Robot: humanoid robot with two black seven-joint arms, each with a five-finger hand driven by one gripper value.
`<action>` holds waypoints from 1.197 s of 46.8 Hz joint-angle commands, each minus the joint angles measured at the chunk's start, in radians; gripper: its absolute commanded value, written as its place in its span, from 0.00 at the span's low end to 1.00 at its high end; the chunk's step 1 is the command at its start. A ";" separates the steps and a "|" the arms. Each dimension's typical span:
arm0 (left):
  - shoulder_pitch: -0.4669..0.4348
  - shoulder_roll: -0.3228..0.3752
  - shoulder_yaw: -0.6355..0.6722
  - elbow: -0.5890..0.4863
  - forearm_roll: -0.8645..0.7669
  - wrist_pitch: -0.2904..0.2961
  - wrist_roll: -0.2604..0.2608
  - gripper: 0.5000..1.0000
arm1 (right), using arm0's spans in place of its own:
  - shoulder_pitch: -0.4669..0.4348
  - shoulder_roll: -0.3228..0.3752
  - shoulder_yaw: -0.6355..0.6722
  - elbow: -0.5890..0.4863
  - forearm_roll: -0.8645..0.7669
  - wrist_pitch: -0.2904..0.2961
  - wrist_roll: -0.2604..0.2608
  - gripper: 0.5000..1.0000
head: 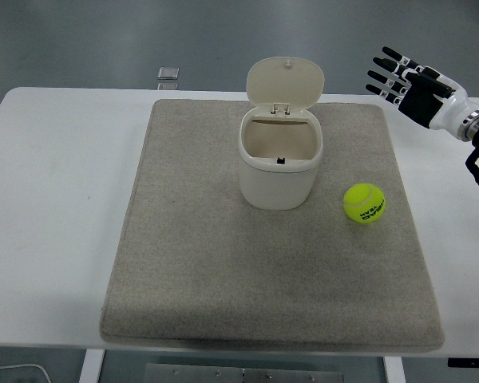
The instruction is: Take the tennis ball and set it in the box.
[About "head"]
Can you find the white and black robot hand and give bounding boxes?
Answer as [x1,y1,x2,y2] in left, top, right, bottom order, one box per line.
[365,45,479,136]

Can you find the yellow-green tennis ball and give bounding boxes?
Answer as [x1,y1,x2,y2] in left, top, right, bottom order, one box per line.
[343,182,387,225]

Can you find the cream plastic bin with lid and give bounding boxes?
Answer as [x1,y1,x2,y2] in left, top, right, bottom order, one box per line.
[237,57,326,211]

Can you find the white table leg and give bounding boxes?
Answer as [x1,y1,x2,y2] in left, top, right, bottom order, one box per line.
[78,349,105,383]
[382,356,406,383]

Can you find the beige felt mat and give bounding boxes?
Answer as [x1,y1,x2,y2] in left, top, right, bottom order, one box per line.
[98,98,446,353]

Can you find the grey metal plate with screws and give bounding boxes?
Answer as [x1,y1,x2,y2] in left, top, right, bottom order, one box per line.
[144,362,347,383]

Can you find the white cable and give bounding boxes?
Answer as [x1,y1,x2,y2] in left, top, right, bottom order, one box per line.
[0,363,52,383]

